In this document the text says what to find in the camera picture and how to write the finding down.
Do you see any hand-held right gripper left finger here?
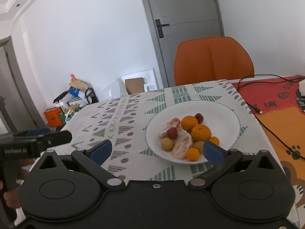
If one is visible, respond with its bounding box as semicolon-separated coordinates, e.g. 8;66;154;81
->
36;139;126;188

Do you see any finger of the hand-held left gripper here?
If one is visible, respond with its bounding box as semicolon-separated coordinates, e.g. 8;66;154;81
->
13;128;51;138
36;130;72;152

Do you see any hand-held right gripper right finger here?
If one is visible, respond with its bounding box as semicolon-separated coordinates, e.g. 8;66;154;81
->
188;140;280;188

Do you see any yellow-brown round fruit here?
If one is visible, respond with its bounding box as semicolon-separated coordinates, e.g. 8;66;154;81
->
193;141;205;155
161;138;174;152

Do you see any large orange mandarin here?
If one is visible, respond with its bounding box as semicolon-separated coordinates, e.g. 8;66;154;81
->
191;124;211;142

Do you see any white round plate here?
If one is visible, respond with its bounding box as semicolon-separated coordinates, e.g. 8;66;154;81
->
145;100;241;165

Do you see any large peeled pomelo piece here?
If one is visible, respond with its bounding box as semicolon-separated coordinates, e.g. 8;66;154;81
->
172;127;194;160

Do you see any small peeled pomelo piece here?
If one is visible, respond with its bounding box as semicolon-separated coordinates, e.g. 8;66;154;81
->
159;117;181;138

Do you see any person's left hand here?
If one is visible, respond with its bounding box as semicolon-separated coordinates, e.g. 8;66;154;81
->
0;160;34;211

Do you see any orange box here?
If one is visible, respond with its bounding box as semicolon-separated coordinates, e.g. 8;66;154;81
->
43;107;65;127

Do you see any black folded object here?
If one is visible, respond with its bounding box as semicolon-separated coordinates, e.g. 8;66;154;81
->
53;90;70;104

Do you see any white green patterned tablecloth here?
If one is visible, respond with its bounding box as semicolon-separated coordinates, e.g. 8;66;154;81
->
59;79;301;229

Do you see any blue plastic bag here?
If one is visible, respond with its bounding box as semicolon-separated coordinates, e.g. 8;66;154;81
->
67;87;80;98

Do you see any yellow orange bag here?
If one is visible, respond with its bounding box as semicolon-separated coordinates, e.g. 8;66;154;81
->
69;74;89;90

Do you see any brown cardboard box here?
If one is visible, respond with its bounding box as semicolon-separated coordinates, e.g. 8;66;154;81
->
125;77;146;95

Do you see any orange red printed tablecloth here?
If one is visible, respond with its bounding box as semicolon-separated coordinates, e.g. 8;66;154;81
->
232;75;305;202

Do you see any white foam packaging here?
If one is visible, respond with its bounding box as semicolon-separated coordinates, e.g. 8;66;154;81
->
119;68;158;96

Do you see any orange chair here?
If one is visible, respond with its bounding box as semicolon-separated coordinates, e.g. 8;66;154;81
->
174;37;255;86

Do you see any grey door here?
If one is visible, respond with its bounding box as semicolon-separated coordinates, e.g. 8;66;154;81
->
138;0;226;89

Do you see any black cart handle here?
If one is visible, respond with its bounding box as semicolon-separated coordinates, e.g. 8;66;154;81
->
84;87;100;106

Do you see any black usb cable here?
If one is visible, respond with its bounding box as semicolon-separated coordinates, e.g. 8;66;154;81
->
238;74;305;114

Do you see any long black cable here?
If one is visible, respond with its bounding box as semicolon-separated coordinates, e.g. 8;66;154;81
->
248;104;305;160

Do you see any black door handle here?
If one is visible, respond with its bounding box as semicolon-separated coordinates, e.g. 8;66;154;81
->
155;19;170;38

